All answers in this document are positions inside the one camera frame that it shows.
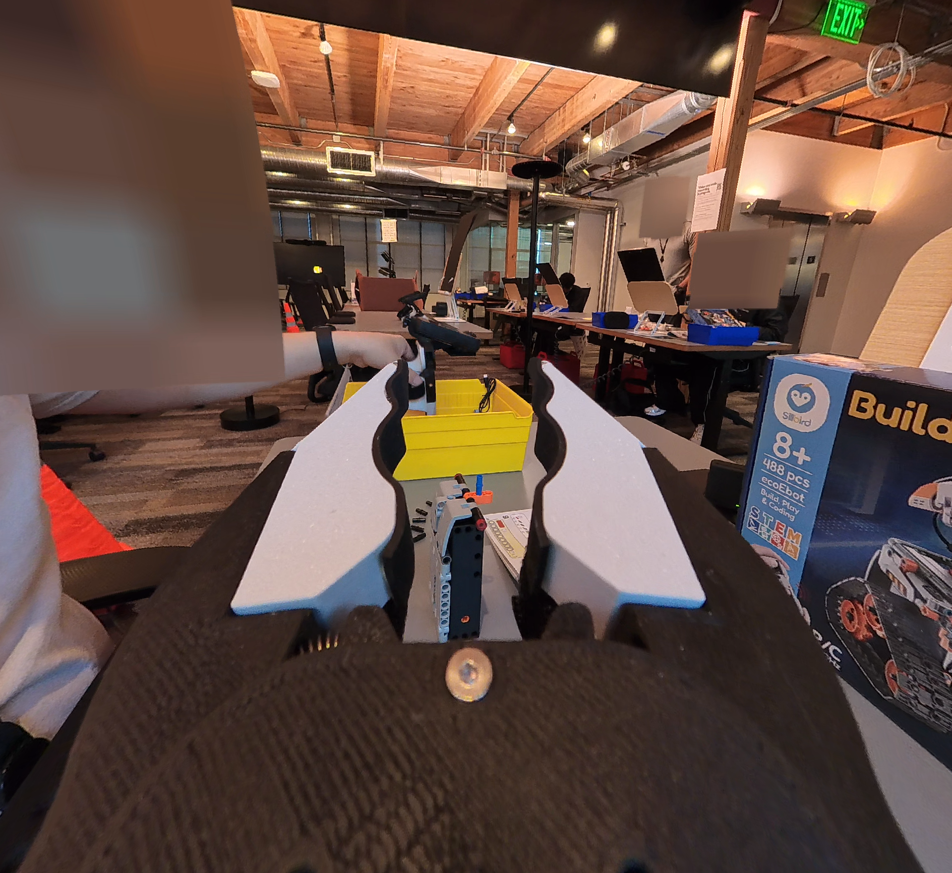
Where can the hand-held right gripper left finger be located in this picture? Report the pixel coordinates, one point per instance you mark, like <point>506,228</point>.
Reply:
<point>320,516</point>

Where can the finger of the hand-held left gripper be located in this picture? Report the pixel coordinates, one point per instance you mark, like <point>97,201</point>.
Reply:
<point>428,404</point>

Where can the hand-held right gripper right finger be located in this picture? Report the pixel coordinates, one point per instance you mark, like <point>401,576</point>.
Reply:
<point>617,516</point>

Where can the yellow plastic bin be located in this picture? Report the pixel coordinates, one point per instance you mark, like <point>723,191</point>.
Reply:
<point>461,442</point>

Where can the white instruction booklet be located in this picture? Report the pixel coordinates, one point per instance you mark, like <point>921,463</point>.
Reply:
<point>509,538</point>

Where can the black grey brick assembly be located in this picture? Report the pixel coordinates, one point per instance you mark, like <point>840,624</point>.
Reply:
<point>465,575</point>

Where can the person's left forearm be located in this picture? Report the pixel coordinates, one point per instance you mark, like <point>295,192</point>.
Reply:
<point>297,356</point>

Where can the grey desk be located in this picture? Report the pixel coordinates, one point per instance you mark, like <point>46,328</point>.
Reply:
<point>669,438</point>

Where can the person's left hand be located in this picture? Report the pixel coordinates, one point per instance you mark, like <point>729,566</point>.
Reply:
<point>372,350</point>

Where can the red bag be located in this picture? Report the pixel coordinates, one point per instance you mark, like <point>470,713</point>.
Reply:
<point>512,356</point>
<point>564,366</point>
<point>636,376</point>

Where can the brown panel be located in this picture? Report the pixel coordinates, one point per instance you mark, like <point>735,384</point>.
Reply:
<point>383,293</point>

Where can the black device box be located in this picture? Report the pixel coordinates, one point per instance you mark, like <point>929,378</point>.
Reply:
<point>723,486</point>

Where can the black wristband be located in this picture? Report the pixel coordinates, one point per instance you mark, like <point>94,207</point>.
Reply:
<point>324,349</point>

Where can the black round base stand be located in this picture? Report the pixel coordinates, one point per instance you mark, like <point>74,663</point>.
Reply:
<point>249,418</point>

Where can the blue plastic bin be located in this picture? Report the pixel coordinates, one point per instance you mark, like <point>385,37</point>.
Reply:
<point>597,320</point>
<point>721,335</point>

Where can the black monitor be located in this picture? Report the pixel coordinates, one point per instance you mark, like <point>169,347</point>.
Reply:
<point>312,263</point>

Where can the orange traffic cone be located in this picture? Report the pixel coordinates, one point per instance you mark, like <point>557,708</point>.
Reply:
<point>291,321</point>

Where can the long wooden table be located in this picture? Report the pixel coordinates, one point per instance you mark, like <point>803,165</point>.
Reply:
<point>654,337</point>

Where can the black pole stand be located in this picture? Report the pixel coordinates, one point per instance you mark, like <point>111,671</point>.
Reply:
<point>537,169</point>

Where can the black mesh office chair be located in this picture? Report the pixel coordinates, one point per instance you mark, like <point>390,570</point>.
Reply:
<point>126,574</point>

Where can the black tilted screen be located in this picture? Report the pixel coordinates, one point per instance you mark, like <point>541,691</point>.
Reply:
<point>641,265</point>

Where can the ceiling vent grille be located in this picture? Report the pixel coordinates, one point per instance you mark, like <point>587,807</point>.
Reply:
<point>351,160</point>

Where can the beige stand board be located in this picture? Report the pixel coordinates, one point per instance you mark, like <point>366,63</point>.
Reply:
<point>653,297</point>

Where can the orange cloth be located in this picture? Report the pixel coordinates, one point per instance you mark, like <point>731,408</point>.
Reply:
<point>82,516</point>

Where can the blue toy robot kit box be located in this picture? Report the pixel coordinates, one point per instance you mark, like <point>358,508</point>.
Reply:
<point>855,486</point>

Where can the person's torso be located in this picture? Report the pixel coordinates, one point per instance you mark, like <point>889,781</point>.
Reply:
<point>37,575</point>

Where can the white paper notice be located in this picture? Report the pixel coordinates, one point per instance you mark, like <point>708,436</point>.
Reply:
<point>706,207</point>

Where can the grey elevator door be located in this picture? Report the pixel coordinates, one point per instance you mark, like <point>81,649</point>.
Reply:
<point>809,263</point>

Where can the wooden column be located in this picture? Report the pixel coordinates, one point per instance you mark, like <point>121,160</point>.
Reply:
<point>736,107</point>

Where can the green exit sign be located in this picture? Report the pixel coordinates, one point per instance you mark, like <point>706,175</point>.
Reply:
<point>846,19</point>

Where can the silver air duct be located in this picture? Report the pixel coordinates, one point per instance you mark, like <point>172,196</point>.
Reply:
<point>647,122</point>

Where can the wall lamp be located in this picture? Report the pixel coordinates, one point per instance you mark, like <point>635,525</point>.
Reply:
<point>761,207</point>
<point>855,215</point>

